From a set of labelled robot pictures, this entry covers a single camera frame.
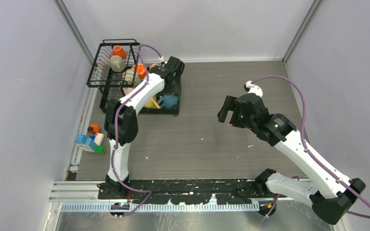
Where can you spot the orange cup top tier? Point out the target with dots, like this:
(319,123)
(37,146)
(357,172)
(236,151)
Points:
(118,51)

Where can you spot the beige mug top tier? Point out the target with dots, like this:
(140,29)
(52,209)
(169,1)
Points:
(117,63)

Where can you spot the black wire dish rack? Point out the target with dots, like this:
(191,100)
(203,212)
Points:
(111,83)

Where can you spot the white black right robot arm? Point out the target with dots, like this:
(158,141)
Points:
(330,193)

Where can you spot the pink cup rack left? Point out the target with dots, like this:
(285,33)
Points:
(127,91)

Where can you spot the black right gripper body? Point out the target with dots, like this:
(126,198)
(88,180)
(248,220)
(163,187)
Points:
(238,120)

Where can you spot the orange cup tier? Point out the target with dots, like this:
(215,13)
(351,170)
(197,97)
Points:
(118,51)
(140,70)

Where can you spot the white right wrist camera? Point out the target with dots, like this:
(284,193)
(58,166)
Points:
(250,87)

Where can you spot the small pink cup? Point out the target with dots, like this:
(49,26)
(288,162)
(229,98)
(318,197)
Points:
(153,65)

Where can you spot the yellow mug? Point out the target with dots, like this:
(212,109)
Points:
(152,103)

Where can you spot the colourful toy block pile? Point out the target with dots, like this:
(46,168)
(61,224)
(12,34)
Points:
(92,140)

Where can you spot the blue floral mug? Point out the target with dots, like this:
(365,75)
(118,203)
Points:
(168,101)

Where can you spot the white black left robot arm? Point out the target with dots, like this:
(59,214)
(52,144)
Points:
(121,123)

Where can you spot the orange cup lower tier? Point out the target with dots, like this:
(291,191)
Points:
(140,70)

